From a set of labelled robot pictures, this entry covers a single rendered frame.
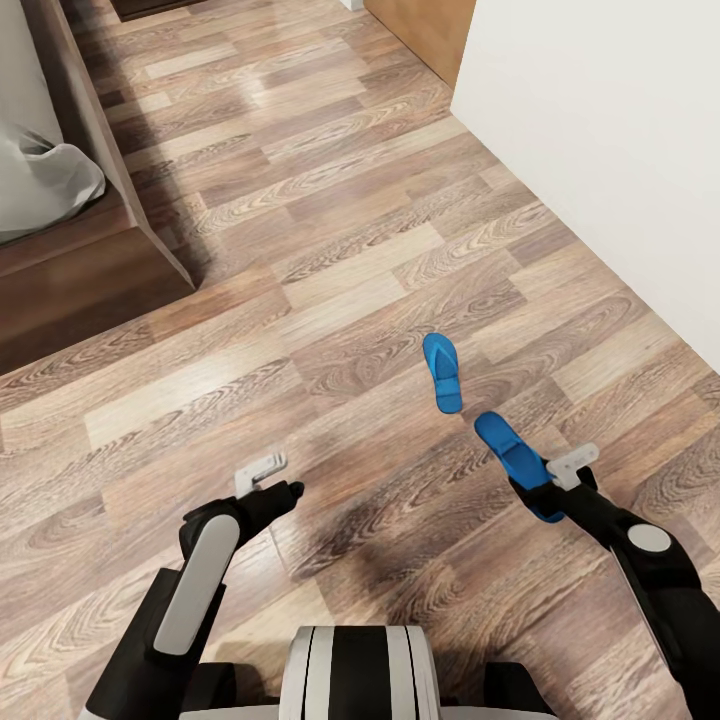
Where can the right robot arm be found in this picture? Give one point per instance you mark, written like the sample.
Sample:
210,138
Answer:
681,618

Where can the sandal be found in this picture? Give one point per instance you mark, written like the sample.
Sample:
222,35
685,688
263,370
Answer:
441,357
520,461

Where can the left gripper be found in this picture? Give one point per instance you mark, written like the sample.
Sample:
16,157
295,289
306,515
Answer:
277,500

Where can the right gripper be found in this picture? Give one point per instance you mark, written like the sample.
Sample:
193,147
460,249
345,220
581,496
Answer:
550,499

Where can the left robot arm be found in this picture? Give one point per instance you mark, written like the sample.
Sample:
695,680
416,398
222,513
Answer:
151,671

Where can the sliding door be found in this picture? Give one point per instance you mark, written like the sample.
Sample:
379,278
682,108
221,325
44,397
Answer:
436,30

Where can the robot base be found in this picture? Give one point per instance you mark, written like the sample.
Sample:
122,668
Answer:
509,694

